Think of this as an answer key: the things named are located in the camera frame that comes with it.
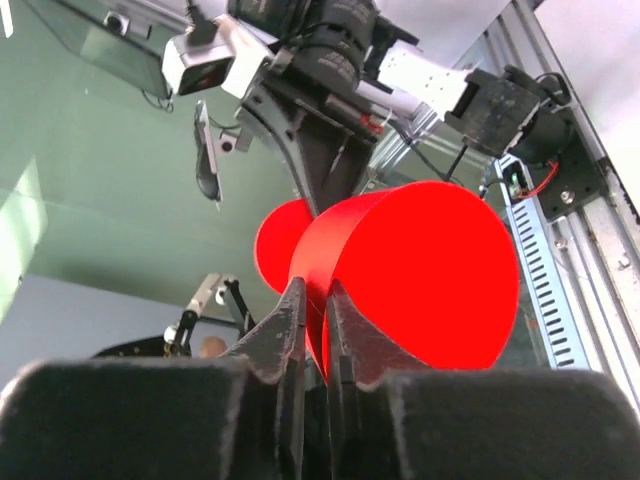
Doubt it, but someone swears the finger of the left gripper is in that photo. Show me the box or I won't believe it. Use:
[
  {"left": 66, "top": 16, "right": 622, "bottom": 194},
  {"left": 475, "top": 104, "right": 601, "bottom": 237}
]
[
  {"left": 299, "top": 114, "right": 375, "bottom": 208},
  {"left": 237, "top": 84, "right": 320, "bottom": 215}
]

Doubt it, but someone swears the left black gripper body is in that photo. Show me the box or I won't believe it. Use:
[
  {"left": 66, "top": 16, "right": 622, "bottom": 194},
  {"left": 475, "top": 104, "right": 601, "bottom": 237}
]
[{"left": 235, "top": 64, "right": 384, "bottom": 145}]

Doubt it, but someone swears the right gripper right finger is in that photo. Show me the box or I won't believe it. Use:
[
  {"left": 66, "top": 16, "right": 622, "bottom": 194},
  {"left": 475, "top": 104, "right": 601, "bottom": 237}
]
[{"left": 326, "top": 282, "right": 639, "bottom": 479}]

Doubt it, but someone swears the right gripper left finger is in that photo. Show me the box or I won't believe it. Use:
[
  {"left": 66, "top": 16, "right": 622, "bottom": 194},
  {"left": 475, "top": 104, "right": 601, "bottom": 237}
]
[{"left": 1, "top": 278, "right": 306, "bottom": 479}]

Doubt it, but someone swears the red plastic wine glass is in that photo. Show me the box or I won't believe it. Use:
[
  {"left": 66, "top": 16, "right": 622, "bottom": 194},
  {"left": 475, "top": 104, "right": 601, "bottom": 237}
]
[{"left": 254, "top": 181, "right": 520, "bottom": 371}]

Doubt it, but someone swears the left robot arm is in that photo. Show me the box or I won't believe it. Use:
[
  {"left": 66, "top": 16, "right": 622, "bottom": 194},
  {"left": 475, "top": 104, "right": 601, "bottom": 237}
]
[{"left": 220, "top": 1, "right": 571, "bottom": 216}]

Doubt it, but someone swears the small grey stand device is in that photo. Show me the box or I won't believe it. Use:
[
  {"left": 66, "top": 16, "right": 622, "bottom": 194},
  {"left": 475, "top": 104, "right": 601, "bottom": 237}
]
[{"left": 193, "top": 100, "right": 253, "bottom": 209}]

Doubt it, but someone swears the black monitor screen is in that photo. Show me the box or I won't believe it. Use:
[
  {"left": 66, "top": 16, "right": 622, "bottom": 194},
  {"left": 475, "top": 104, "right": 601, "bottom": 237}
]
[{"left": 26, "top": 1, "right": 171, "bottom": 100}]

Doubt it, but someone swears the left green led board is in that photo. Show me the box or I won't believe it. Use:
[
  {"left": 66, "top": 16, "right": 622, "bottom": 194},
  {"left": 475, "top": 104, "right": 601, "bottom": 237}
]
[{"left": 502, "top": 161, "right": 529, "bottom": 201}]

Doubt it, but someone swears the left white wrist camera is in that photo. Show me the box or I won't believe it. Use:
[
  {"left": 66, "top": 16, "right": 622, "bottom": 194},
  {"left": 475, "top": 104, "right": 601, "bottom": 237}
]
[{"left": 161, "top": 14, "right": 274, "bottom": 99}]

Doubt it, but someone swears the blue slotted cable duct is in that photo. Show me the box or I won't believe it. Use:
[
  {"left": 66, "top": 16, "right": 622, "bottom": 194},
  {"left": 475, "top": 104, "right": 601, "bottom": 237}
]
[{"left": 500, "top": 184, "right": 597, "bottom": 370}]

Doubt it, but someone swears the left black base bracket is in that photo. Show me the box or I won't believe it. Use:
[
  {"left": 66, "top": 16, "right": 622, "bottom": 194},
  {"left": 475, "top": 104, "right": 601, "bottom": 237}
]
[{"left": 513, "top": 108, "right": 608, "bottom": 221}]

